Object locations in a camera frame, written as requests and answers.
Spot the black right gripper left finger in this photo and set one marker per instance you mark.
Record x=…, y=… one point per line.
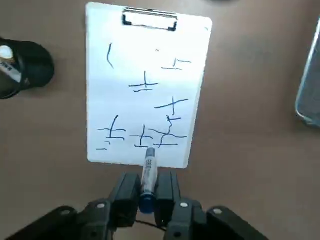
x=125, y=200

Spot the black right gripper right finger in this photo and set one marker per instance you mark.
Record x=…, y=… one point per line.
x=166, y=200

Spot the blue marker pen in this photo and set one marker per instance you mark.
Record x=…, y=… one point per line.
x=148, y=175

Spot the white A4 paper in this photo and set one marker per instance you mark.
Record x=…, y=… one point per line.
x=125, y=112

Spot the black pen holder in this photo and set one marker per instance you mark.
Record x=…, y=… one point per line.
x=37, y=65

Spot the grey mesh tray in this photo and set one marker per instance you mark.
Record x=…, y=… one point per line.
x=308, y=100

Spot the black metal clipboard clip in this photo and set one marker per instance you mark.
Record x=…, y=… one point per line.
x=126, y=21

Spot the white clipboard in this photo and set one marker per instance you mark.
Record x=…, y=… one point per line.
x=90, y=7

